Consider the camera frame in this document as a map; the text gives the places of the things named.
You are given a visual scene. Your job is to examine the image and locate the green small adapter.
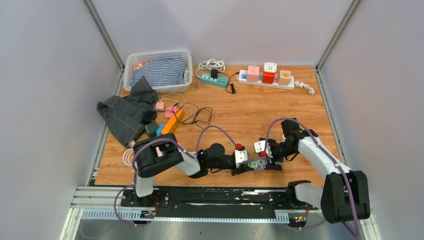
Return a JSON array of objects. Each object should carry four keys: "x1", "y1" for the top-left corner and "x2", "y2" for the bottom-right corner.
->
[{"x1": 247, "y1": 161, "x2": 259, "y2": 170}]

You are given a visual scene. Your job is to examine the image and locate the purple power strip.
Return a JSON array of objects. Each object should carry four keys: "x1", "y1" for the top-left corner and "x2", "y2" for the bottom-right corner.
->
[{"x1": 247, "y1": 157, "x2": 268, "y2": 171}]

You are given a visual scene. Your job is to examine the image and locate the black thin cable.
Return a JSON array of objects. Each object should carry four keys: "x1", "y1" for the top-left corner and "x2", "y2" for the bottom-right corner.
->
[{"x1": 172, "y1": 101, "x2": 214, "y2": 131}]

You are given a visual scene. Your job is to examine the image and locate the orange power strip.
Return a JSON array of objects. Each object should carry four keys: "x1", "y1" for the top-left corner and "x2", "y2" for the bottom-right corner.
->
[{"x1": 160, "y1": 108, "x2": 185, "y2": 135}]

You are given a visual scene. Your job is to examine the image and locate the blue cube socket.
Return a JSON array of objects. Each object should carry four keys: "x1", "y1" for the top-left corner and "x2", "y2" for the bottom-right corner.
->
[{"x1": 156, "y1": 124, "x2": 165, "y2": 136}]

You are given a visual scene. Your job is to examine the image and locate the pink cube adapter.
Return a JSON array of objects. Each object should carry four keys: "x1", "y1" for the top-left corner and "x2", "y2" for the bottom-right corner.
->
[{"x1": 164, "y1": 106, "x2": 178, "y2": 119}]

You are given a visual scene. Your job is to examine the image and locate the dark green cube socket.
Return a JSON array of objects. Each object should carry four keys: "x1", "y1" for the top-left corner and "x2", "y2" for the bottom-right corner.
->
[{"x1": 145, "y1": 122, "x2": 159, "y2": 138}]

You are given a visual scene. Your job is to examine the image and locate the light pink usb charger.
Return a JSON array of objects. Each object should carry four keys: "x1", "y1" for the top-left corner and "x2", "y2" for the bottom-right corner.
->
[{"x1": 154, "y1": 101, "x2": 166, "y2": 112}]

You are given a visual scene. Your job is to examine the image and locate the black power adapter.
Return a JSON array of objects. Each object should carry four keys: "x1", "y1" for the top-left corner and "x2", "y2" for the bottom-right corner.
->
[{"x1": 141, "y1": 110, "x2": 157, "y2": 125}]

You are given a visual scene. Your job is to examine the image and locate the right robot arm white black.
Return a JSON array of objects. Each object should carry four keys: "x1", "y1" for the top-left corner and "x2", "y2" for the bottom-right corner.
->
[{"x1": 254, "y1": 117, "x2": 371, "y2": 224}]

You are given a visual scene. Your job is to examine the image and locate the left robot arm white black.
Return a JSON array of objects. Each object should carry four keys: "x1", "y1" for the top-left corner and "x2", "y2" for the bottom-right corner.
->
[{"x1": 131, "y1": 133, "x2": 259, "y2": 207}]

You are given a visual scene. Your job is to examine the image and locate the red cube socket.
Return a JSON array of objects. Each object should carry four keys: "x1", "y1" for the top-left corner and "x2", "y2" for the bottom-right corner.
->
[{"x1": 261, "y1": 72, "x2": 275, "y2": 84}]

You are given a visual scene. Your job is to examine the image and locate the tan cube socket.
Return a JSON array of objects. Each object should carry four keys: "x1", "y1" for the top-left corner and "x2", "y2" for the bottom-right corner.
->
[{"x1": 278, "y1": 70, "x2": 292, "y2": 86}]

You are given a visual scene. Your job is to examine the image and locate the pink cube socket back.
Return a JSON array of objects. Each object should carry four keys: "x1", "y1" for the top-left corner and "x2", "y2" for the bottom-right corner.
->
[{"x1": 246, "y1": 65, "x2": 260, "y2": 83}]

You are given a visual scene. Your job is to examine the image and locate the white cube socket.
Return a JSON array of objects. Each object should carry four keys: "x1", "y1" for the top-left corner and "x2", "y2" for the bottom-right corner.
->
[{"x1": 263, "y1": 62, "x2": 278, "y2": 73}]

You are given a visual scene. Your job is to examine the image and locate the white long power strip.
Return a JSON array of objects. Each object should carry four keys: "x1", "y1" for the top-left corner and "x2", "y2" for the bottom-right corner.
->
[{"x1": 236, "y1": 69, "x2": 295, "y2": 90}]

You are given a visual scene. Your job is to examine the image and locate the white blue small adapter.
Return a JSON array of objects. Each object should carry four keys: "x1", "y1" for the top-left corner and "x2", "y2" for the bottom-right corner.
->
[{"x1": 238, "y1": 73, "x2": 248, "y2": 81}]

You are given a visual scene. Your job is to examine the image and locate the teal power strip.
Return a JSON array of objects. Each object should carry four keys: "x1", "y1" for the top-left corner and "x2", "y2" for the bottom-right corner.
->
[{"x1": 199, "y1": 72, "x2": 229, "y2": 88}]

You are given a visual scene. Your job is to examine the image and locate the black charger on teal strip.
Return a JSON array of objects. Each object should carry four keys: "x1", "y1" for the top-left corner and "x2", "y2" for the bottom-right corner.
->
[{"x1": 210, "y1": 68, "x2": 219, "y2": 79}]

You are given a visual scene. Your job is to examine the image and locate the blue white striped cloth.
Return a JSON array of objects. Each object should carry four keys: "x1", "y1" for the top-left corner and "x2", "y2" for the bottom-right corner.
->
[{"x1": 129, "y1": 56, "x2": 186, "y2": 88}]

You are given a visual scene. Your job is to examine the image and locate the dark grey checked cloth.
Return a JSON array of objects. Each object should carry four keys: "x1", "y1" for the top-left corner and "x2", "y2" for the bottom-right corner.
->
[{"x1": 96, "y1": 77, "x2": 158, "y2": 148}]

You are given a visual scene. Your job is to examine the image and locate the white plastic basket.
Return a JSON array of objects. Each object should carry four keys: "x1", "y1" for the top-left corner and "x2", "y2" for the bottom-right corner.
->
[{"x1": 123, "y1": 49, "x2": 193, "y2": 94}]

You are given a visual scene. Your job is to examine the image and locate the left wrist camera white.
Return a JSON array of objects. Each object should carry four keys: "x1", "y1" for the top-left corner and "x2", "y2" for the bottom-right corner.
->
[{"x1": 234, "y1": 143, "x2": 250, "y2": 168}]

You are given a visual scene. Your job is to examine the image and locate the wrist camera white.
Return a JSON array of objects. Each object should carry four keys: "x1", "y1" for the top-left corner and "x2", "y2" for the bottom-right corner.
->
[
  {"x1": 253, "y1": 140, "x2": 273, "y2": 159},
  {"x1": 234, "y1": 143, "x2": 250, "y2": 168}
]

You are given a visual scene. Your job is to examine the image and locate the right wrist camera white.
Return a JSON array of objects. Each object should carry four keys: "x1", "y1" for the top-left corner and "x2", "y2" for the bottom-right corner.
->
[{"x1": 253, "y1": 140, "x2": 273, "y2": 159}]

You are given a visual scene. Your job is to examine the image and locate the white strip cord right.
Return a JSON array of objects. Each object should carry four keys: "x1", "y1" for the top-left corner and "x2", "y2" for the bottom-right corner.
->
[{"x1": 294, "y1": 80, "x2": 316, "y2": 96}]

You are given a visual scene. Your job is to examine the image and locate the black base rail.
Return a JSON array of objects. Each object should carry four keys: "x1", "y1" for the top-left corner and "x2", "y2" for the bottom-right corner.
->
[{"x1": 117, "y1": 186, "x2": 308, "y2": 220}]

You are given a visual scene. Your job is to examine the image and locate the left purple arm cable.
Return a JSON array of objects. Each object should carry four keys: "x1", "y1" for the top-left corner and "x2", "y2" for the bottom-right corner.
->
[{"x1": 113, "y1": 124, "x2": 238, "y2": 228}]

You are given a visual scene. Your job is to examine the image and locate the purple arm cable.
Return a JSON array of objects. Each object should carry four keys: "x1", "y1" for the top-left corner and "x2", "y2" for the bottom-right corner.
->
[
  {"x1": 263, "y1": 117, "x2": 361, "y2": 239},
  {"x1": 113, "y1": 124, "x2": 238, "y2": 228}
]

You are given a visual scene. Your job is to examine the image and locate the pink usb cable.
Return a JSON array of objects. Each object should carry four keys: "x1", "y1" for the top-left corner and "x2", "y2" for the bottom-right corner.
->
[{"x1": 154, "y1": 92, "x2": 187, "y2": 110}]

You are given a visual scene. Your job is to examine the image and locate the white coiled cord back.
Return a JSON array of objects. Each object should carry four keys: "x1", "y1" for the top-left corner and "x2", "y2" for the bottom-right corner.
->
[{"x1": 194, "y1": 58, "x2": 226, "y2": 79}]

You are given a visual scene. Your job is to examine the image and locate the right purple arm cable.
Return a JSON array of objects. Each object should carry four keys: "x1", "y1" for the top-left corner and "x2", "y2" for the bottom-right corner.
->
[{"x1": 263, "y1": 117, "x2": 361, "y2": 239}]

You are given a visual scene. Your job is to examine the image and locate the pink power strip cord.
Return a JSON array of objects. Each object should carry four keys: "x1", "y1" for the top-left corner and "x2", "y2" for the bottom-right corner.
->
[{"x1": 121, "y1": 148, "x2": 135, "y2": 168}]

